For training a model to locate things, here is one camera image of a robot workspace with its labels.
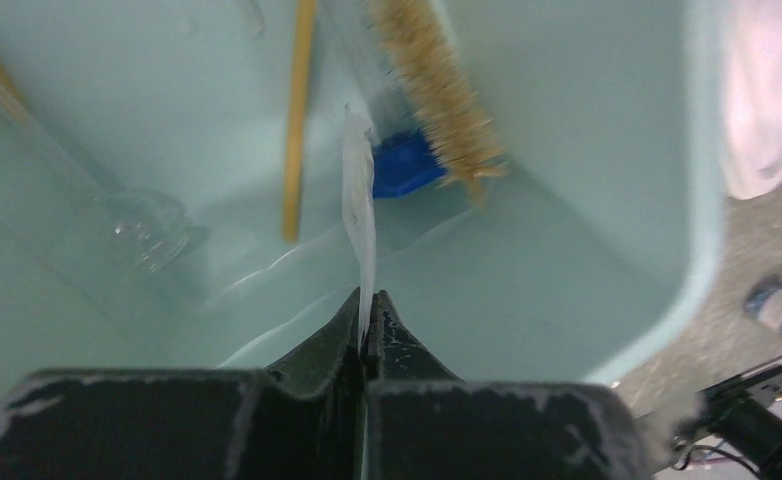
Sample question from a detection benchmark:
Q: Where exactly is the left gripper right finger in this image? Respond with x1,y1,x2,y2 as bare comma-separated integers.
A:
364,291,650,479

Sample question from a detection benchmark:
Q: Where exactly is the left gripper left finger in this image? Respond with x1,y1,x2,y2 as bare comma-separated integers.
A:
0,292,364,479

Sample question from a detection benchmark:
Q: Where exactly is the small white plastic bag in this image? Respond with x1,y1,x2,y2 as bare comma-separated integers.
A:
342,104,377,345

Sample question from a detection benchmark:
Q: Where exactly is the blue hexagonal cap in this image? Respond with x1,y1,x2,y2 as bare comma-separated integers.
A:
372,129,447,199

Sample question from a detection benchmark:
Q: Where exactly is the brown test tube brush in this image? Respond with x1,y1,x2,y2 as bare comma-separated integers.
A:
367,1,507,203

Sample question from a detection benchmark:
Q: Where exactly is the amber rubber tube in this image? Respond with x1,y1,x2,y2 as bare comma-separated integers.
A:
281,0,317,243

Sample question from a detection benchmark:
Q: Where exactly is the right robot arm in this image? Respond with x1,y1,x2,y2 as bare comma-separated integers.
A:
669,364,782,479

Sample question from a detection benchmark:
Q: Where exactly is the teal plastic bin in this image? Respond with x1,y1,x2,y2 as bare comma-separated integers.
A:
0,1,722,400

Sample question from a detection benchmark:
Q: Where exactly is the white bin lid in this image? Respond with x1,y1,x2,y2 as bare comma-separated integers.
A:
721,1,782,200

